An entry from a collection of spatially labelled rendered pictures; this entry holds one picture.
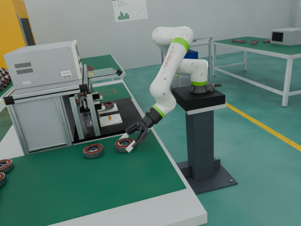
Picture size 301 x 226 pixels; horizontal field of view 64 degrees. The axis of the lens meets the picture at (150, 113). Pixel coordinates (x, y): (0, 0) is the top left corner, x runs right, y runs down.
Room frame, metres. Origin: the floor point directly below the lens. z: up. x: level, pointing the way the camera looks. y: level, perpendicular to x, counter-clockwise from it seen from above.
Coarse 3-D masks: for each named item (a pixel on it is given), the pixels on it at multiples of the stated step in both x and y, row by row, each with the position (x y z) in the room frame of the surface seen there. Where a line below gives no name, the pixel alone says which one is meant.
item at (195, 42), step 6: (210, 36) 3.85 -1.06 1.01; (192, 42) 4.22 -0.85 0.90; (198, 42) 4.13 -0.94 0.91; (204, 42) 4.05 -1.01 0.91; (210, 42) 3.93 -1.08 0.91; (210, 48) 3.93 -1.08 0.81; (162, 54) 4.66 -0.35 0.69; (186, 54) 4.27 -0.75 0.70; (192, 54) 4.29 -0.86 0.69; (210, 54) 3.93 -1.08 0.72; (162, 60) 4.66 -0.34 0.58; (210, 60) 3.93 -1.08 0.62; (210, 66) 3.93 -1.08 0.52; (210, 72) 3.93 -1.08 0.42; (174, 78) 4.66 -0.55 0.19; (180, 78) 4.61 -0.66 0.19; (186, 78) 4.56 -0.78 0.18; (210, 78) 3.93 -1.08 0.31; (174, 84) 4.25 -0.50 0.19; (180, 84) 3.82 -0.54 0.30; (186, 84) 4.17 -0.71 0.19
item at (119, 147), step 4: (120, 140) 1.23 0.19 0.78; (124, 140) 1.23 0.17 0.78; (128, 140) 1.23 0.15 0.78; (132, 140) 1.21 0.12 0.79; (116, 144) 1.19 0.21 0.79; (120, 144) 1.22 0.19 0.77; (124, 144) 1.21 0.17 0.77; (128, 144) 1.17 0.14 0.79; (116, 148) 1.17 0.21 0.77; (120, 148) 1.15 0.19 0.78; (124, 148) 1.15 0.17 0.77
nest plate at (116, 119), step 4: (104, 116) 1.63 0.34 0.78; (108, 116) 1.63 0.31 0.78; (112, 116) 1.62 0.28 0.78; (116, 116) 1.61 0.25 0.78; (100, 120) 1.57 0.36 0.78; (104, 120) 1.56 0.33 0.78; (108, 120) 1.55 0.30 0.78; (112, 120) 1.54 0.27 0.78; (116, 120) 1.54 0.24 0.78; (120, 120) 1.53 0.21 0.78; (100, 124) 1.50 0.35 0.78; (104, 124) 1.49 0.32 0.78; (108, 124) 1.49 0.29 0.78; (112, 124) 1.50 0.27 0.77
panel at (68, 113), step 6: (60, 96) 1.31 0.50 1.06; (66, 96) 1.49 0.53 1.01; (66, 102) 1.43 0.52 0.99; (66, 108) 1.37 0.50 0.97; (66, 114) 1.31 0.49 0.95; (72, 114) 1.56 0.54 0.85; (66, 120) 1.31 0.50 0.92; (72, 120) 1.48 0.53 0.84; (72, 126) 1.41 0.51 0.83; (72, 132) 1.35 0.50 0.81; (72, 138) 1.31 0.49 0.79
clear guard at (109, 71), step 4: (108, 68) 1.96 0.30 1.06; (112, 68) 1.96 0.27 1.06; (88, 72) 1.89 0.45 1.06; (92, 72) 1.87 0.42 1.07; (96, 72) 1.86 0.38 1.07; (100, 72) 1.84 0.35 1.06; (104, 72) 1.82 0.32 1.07; (108, 72) 1.81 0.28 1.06; (112, 72) 1.79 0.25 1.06; (116, 72) 1.88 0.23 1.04; (88, 76) 1.75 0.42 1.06; (92, 76) 1.73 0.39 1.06; (96, 76) 1.72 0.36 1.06; (100, 76) 1.72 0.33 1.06; (120, 76) 1.81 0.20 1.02
